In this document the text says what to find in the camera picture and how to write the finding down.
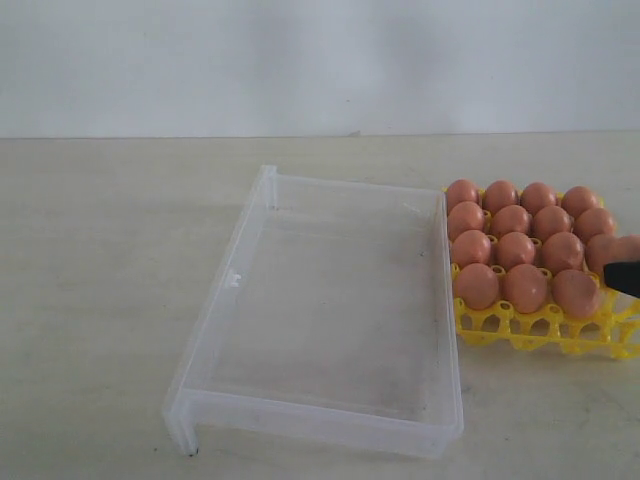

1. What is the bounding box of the yellow plastic egg tray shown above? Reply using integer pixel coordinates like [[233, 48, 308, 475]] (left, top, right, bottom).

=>
[[441, 184, 640, 362]]

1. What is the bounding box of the clear plastic storage box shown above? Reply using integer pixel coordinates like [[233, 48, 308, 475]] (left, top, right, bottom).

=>
[[163, 166, 464, 458]]

